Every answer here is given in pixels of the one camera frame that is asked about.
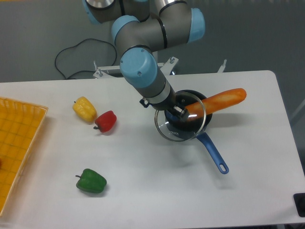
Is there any dark blue saucepan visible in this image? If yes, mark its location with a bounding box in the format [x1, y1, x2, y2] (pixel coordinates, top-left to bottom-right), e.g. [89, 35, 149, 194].
[164, 89, 230, 175]

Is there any black object at table corner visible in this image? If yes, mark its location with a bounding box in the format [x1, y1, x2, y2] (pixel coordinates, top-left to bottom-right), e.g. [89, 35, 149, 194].
[293, 193, 305, 218]

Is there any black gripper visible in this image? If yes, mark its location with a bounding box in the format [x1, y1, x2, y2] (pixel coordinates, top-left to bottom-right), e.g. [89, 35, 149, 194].
[139, 94, 190, 122]

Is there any glass pot lid blue knob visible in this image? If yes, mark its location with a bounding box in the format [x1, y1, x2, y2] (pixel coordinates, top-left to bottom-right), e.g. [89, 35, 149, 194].
[154, 90, 208, 142]

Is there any white bracket with bolt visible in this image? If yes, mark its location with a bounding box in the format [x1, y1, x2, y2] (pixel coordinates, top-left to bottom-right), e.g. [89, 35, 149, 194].
[217, 59, 227, 73]

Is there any green toy bell pepper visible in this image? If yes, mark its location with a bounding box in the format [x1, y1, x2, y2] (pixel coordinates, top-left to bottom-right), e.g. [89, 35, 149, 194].
[76, 168, 107, 194]

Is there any red toy bell pepper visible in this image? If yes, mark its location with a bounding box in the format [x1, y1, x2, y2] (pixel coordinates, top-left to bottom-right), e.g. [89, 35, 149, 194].
[93, 111, 117, 133]

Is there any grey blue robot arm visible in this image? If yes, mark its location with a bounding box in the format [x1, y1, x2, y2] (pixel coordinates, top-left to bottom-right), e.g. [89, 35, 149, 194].
[83, 0, 205, 120]

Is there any black cable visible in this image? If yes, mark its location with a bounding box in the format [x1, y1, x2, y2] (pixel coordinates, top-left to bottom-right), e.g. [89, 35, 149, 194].
[54, 38, 118, 80]

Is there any yellow toy bell pepper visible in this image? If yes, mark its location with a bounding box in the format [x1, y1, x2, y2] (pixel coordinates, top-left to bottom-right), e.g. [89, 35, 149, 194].
[72, 96, 97, 123]

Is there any toy baguette bread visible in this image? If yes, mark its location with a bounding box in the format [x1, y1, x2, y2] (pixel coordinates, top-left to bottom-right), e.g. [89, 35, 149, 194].
[186, 88, 247, 119]

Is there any yellow woven basket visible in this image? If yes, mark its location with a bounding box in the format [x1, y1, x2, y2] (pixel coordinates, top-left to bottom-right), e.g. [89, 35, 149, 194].
[0, 97, 48, 215]

